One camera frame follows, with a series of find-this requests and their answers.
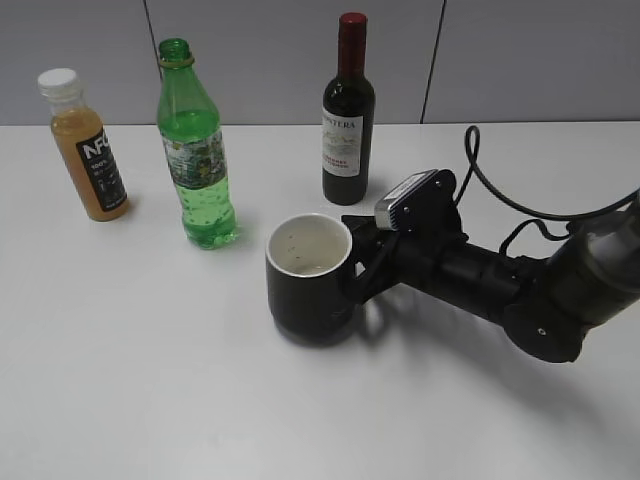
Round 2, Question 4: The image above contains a green sprite bottle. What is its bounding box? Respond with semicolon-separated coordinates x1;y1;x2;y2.
156;38;236;250

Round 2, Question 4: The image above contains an orange juice bottle white cap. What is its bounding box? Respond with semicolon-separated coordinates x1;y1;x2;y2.
37;68;129;222

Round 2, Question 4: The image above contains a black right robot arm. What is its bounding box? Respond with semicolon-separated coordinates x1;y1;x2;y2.
341;169;639;363

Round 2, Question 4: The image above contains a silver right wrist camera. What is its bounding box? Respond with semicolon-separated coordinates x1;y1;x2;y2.
374;169;438;231

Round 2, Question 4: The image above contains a black mug white interior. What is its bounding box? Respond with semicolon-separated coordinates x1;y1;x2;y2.
265;213;356;347

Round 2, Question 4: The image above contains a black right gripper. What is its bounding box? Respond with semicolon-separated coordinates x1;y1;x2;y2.
338;169;466;304

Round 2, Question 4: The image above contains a dark red wine bottle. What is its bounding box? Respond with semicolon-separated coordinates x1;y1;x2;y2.
321;12;376;205

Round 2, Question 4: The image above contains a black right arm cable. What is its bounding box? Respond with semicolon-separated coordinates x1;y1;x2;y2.
452;125;640;254

